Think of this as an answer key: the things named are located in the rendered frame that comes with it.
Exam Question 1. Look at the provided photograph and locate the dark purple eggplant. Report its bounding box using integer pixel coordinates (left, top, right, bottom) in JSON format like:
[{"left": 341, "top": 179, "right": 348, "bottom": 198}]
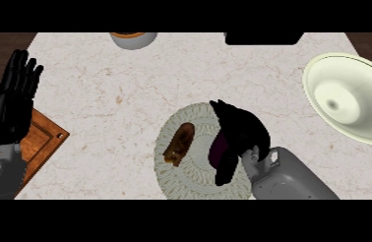
[{"left": 208, "top": 134, "right": 233, "bottom": 167}]

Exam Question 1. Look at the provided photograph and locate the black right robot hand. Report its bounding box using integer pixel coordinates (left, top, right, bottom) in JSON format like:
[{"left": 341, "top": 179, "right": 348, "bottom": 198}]
[{"left": 208, "top": 98, "right": 273, "bottom": 187}]

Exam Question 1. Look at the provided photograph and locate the grey cup with orange contents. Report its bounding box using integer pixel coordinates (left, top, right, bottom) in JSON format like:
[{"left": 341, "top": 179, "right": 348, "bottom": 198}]
[{"left": 109, "top": 31, "right": 158, "bottom": 51}]

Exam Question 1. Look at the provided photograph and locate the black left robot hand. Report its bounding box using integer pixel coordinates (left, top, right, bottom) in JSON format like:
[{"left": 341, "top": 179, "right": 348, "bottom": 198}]
[{"left": 0, "top": 48, "right": 46, "bottom": 146}]

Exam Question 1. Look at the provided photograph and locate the cream ceramic bowl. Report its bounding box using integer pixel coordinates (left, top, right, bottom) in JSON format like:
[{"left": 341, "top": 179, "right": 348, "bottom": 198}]
[{"left": 301, "top": 52, "right": 372, "bottom": 145}]

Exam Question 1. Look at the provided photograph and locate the brown wooden cabinet door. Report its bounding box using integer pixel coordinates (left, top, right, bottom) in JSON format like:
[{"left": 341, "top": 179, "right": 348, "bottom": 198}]
[{"left": 13, "top": 107, "right": 71, "bottom": 198}]

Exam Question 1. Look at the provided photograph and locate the black appliance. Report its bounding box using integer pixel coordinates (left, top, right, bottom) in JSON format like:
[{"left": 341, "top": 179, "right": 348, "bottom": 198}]
[{"left": 224, "top": 31, "right": 305, "bottom": 46}]

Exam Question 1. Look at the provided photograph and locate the round pale woven placemat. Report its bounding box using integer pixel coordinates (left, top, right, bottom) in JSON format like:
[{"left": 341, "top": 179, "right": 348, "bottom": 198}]
[{"left": 152, "top": 101, "right": 255, "bottom": 201}]

